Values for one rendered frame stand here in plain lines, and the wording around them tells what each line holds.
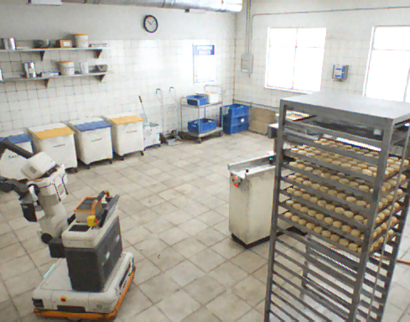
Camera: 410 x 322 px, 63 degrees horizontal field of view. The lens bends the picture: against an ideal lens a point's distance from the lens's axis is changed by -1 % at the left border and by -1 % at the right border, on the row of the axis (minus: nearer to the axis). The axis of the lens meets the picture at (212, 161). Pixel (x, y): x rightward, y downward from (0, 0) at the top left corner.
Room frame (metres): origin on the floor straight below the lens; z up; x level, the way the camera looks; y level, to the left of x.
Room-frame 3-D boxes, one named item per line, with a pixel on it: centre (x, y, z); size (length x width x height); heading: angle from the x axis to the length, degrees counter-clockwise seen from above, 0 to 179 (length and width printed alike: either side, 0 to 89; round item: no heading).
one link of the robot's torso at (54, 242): (2.29, 1.26, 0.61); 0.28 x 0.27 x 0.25; 176
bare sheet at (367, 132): (1.83, -0.78, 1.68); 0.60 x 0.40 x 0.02; 40
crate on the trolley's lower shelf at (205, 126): (7.27, 0.23, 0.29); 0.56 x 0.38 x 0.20; 141
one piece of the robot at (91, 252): (2.33, 1.00, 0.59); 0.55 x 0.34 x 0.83; 176
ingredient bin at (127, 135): (6.10, 1.67, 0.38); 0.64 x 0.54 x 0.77; 40
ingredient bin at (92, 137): (5.66, 2.15, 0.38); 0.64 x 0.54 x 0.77; 42
